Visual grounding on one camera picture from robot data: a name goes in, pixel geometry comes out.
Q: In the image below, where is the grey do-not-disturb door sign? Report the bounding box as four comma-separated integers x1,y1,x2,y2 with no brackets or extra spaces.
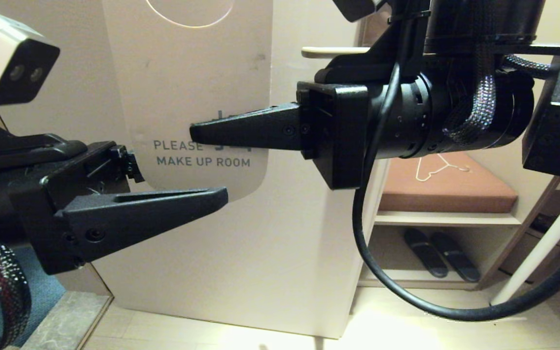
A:
101,0,274,203

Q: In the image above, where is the beige door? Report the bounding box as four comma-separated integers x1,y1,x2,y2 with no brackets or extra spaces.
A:
0,0,431,340

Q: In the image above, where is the blue carpet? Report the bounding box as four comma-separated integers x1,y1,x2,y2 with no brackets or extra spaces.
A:
0,245,67,349

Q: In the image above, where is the grey marble threshold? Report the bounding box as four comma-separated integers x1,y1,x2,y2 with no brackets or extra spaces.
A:
20,290,114,350

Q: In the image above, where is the brown seat cushion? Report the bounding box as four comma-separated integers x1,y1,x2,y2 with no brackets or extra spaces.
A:
379,152,519,213

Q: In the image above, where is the black slipper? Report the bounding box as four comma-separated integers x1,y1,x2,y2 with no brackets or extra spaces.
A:
403,227,449,279
430,231,481,283

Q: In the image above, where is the white table leg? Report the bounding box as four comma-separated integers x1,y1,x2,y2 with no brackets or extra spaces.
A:
490,192,560,307

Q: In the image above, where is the black left camera bracket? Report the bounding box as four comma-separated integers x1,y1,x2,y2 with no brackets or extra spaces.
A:
0,92,89,174

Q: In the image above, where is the black camera bracket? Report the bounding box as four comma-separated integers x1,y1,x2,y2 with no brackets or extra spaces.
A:
0,92,89,174
315,0,432,84

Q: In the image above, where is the cream door handle lever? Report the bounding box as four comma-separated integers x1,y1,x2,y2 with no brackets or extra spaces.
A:
302,46,371,59

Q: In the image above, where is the black right camera bracket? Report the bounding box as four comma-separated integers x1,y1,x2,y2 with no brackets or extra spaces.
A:
315,0,432,84

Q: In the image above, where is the black smooth cable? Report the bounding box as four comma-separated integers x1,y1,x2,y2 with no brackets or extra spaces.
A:
351,62,560,322

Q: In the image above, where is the bronze door lock plate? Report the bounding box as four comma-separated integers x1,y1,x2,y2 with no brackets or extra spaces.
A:
357,17,385,48

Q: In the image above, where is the white wire hanger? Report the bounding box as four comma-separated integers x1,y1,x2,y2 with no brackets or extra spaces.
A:
415,154,471,182

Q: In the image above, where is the braided left arm cable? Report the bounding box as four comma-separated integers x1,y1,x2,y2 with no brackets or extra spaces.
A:
0,233,32,350

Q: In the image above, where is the braided arm cable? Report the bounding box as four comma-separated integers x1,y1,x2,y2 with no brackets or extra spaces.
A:
443,15,560,146
0,233,32,350

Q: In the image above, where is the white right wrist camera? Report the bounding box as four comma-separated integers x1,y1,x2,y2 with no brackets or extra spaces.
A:
331,0,384,23

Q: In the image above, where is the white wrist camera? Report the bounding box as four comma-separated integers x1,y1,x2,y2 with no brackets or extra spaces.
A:
331,0,384,23
0,9,61,106

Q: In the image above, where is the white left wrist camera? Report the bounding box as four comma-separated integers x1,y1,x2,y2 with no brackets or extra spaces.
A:
0,9,61,106

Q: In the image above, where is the braided right arm cable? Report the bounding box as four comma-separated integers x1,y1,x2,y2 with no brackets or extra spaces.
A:
443,15,560,146

